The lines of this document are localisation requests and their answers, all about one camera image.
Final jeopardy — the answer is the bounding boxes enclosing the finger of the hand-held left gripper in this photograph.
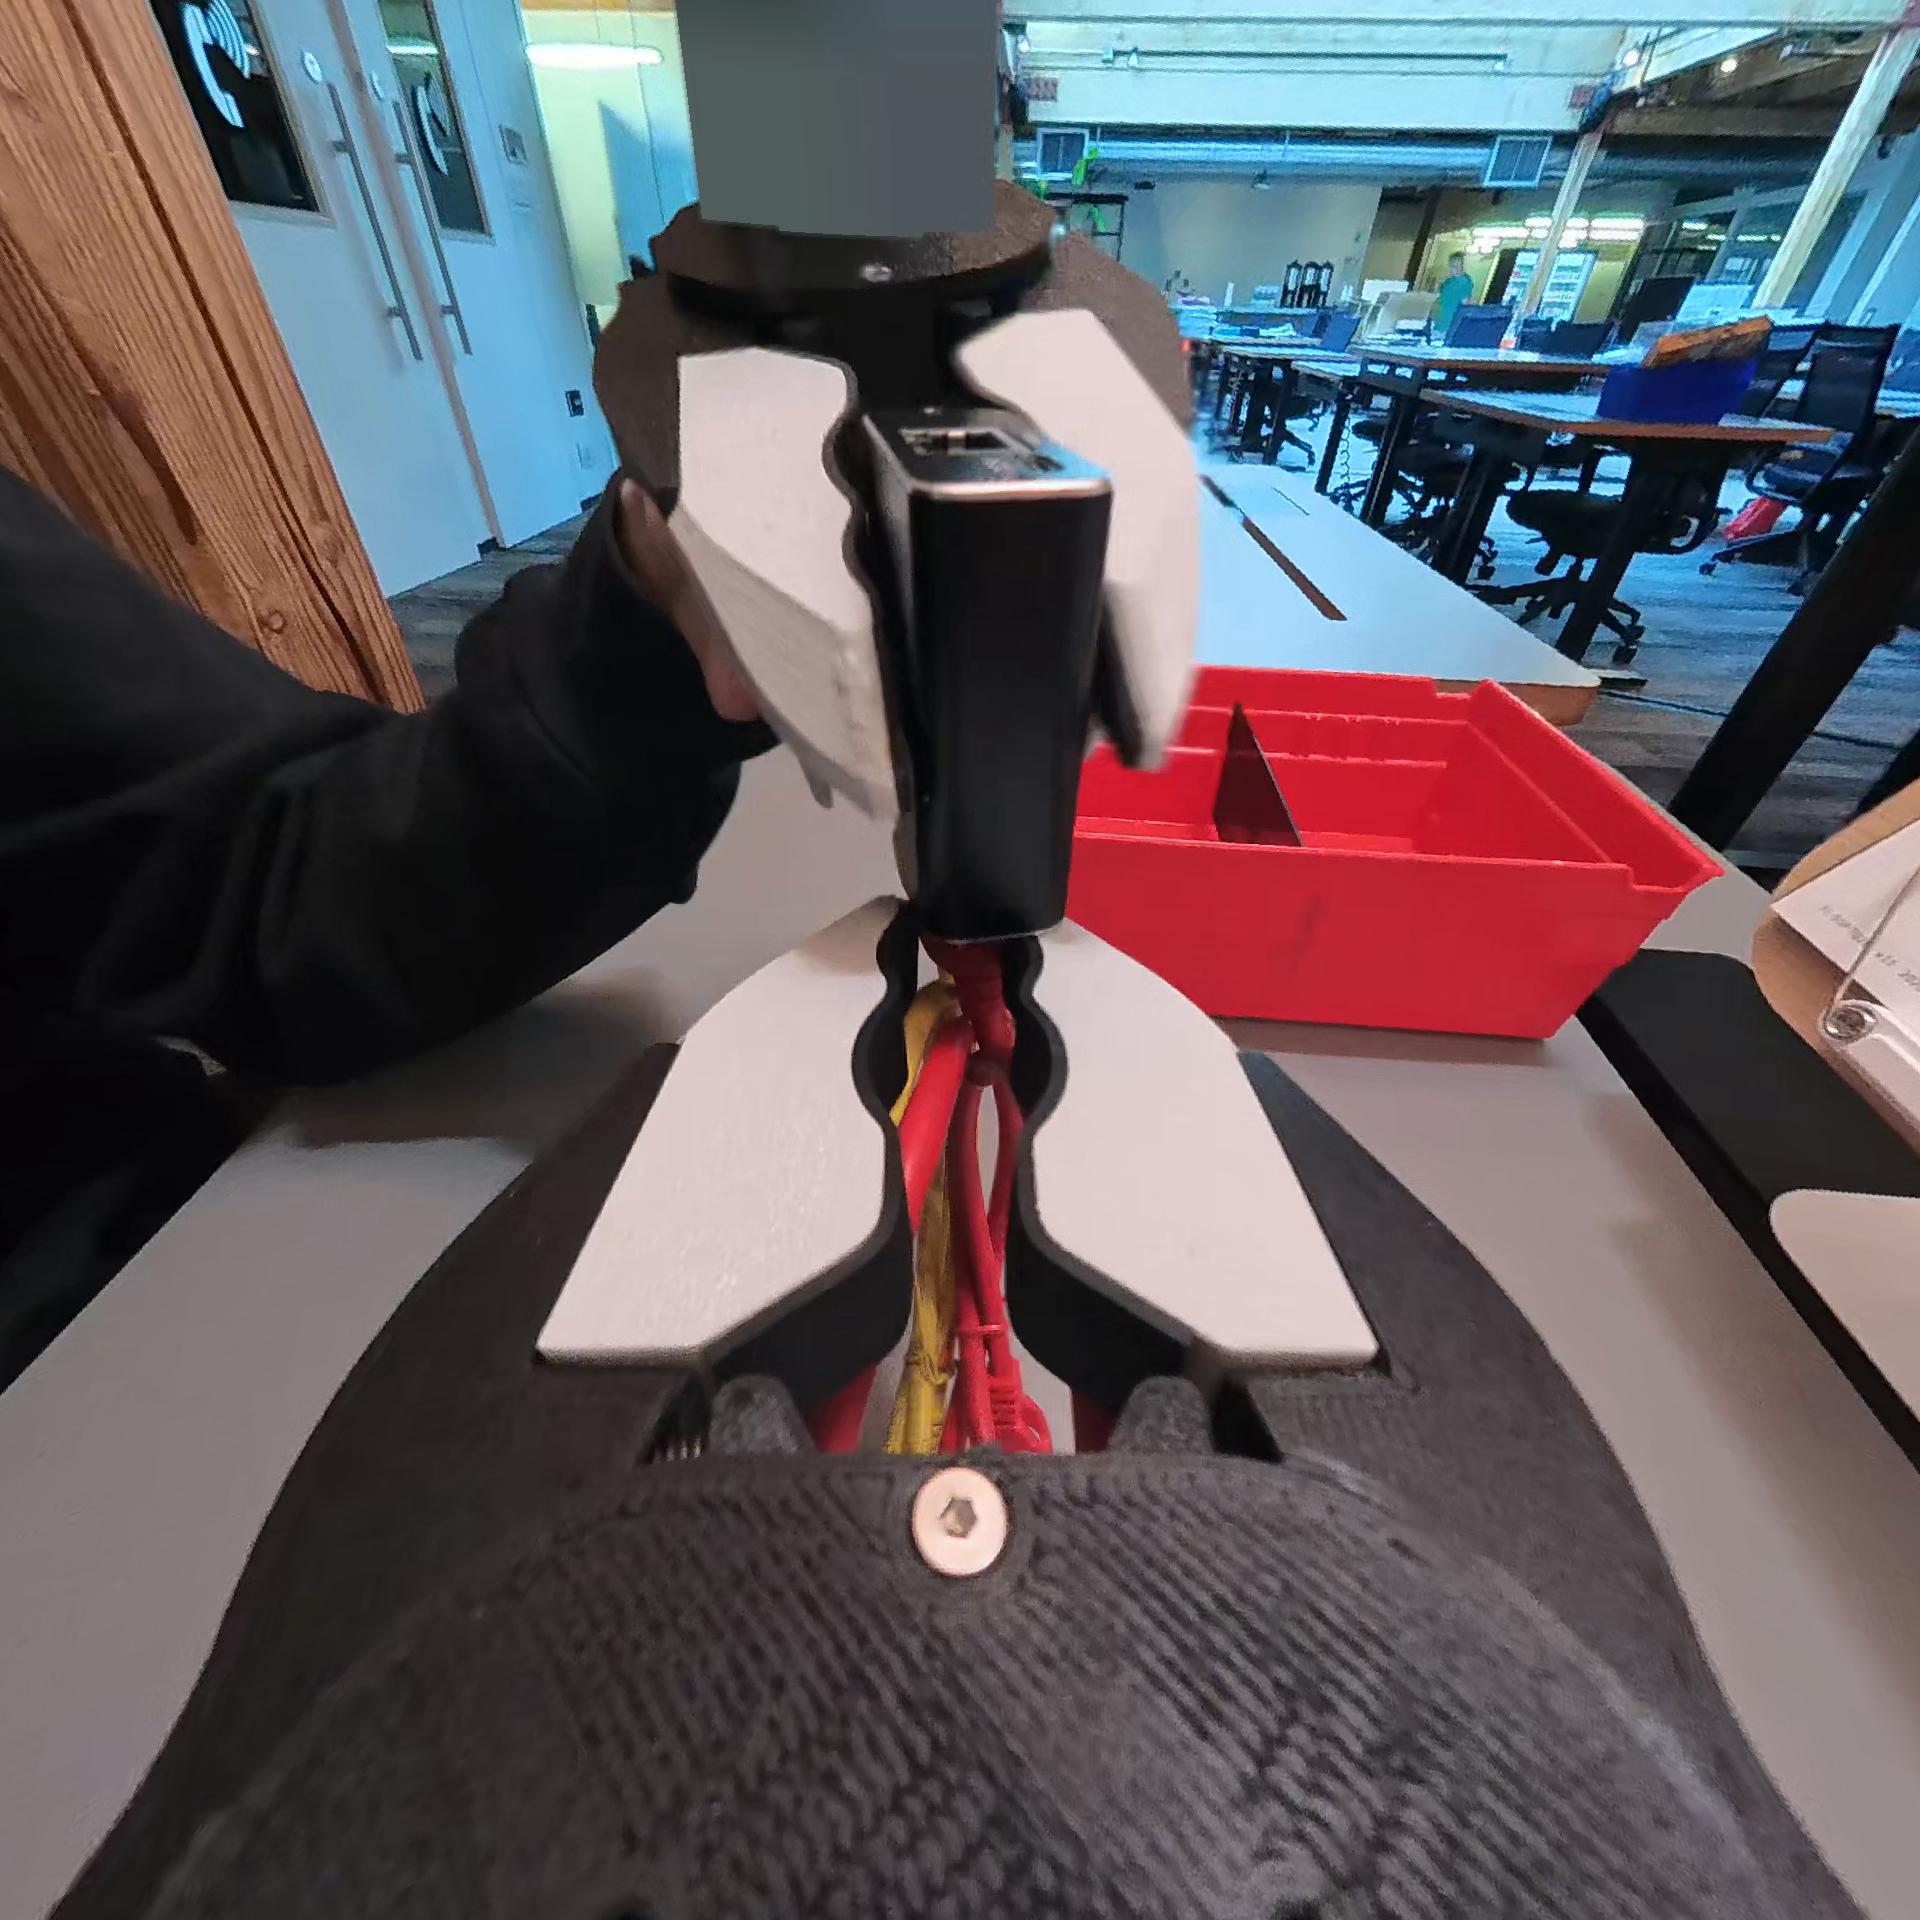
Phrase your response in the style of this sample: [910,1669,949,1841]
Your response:
[955,305,1204,778]
[660,347,904,825]

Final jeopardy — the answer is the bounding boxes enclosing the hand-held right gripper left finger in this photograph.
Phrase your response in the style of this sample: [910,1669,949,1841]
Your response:
[536,895,920,1398]

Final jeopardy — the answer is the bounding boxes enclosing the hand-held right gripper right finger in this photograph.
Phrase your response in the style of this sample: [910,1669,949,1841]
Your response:
[1006,914,1379,1403]

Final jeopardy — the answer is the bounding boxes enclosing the red ethernet cable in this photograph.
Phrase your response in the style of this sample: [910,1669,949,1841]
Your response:
[807,931,1118,1460]

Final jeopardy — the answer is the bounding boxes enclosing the yellow ethernet cable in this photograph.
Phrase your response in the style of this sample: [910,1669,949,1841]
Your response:
[879,971,964,1460]

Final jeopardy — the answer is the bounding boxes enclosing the black ethernet splitter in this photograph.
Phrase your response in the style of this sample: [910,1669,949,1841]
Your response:
[858,403,1114,945]

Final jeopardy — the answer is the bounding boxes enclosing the person's left forearm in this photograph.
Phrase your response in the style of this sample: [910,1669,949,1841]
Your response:
[0,464,774,1351]

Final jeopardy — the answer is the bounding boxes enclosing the person's left hand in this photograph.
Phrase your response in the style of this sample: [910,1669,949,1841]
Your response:
[612,477,770,726]

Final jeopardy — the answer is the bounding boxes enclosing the white door with window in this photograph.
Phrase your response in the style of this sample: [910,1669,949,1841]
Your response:
[346,0,619,549]
[149,0,504,558]

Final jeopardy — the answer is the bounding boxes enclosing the long white table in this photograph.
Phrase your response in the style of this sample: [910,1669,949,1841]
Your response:
[1192,457,1608,726]

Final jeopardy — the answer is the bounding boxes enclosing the red plastic bin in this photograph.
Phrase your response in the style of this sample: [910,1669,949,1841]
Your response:
[1068,670,1724,1042]

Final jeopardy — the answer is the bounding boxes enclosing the black bin divider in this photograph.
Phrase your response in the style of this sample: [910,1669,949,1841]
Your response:
[1209,700,1307,853]

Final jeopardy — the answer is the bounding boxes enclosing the black office chair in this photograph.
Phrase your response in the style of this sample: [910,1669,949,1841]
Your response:
[1498,434,1724,670]

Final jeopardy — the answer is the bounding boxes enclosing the wood top desk black legs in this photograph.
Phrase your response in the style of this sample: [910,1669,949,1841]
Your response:
[1416,382,1837,662]

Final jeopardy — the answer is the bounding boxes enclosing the black table mat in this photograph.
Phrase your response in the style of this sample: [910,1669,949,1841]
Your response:
[1578,941,1920,1472]

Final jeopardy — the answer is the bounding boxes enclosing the blue plastic bin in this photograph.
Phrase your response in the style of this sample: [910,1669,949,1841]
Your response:
[1593,348,1765,426]

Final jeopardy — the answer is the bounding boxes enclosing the black slanted pole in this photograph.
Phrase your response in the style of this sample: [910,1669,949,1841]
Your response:
[1668,434,1920,853]

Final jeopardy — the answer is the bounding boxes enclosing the printed instruction sheet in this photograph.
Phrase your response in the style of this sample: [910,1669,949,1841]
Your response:
[1768,842,1920,1150]

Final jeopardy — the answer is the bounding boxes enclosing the wooden post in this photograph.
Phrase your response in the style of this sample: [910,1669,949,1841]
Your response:
[0,0,431,716]

